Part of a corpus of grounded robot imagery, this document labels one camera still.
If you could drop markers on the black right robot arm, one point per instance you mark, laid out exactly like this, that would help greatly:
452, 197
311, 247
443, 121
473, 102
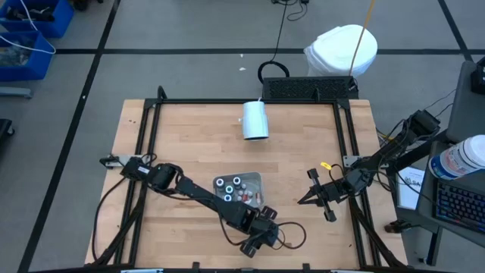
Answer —
390, 149

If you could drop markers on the blue-tipped food colouring bottle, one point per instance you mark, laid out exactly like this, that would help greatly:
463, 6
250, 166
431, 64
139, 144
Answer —
227, 197

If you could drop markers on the black device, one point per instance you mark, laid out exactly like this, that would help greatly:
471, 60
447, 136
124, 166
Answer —
479, 76

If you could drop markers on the black object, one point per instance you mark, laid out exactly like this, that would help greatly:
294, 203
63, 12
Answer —
4, 130

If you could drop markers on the grey metal bar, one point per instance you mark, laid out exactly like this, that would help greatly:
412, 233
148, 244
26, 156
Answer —
15, 93

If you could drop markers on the yellow pole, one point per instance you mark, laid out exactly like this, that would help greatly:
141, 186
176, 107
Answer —
367, 24

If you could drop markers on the grey shelf panel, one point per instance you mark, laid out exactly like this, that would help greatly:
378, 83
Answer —
466, 113

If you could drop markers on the black desk foot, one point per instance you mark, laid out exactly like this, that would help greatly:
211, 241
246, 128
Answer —
398, 226

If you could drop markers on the black aluminium table frame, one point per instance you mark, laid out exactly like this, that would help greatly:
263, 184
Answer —
246, 101

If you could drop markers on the white paper sheet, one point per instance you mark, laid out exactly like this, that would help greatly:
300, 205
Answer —
407, 193

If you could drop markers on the black keyboard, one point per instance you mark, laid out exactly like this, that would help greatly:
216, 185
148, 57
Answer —
462, 204

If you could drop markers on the grey plastic tray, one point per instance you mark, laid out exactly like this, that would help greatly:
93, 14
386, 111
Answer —
255, 180

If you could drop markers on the blue plastic storage bin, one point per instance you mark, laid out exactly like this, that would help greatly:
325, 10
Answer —
60, 15
36, 68

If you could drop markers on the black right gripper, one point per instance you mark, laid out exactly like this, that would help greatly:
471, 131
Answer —
331, 191

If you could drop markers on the purple-tipped food colouring bottle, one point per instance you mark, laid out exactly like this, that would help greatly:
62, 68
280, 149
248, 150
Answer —
219, 183

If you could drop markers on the white bagged trash bin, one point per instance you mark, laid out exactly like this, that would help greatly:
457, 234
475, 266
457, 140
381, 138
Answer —
333, 49

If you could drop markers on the green-tipped food colouring bottle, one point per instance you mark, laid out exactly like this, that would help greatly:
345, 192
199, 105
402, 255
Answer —
229, 189

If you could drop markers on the black-tipped food colouring bottle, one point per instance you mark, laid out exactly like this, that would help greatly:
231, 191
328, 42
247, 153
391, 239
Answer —
236, 180

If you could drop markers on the white wipes canister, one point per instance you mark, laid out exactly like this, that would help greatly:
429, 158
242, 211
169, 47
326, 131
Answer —
458, 157

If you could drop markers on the black perforated metal box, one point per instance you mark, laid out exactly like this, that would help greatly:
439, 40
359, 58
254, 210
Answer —
307, 88

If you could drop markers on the white cylindrical cup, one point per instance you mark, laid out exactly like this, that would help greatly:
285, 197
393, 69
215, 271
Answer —
254, 121

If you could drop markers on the grey desk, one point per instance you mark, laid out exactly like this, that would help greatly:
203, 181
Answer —
425, 204

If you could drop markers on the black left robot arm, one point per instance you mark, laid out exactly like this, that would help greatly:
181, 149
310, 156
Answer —
197, 193

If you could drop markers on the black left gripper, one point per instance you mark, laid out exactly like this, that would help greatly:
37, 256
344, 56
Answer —
263, 229

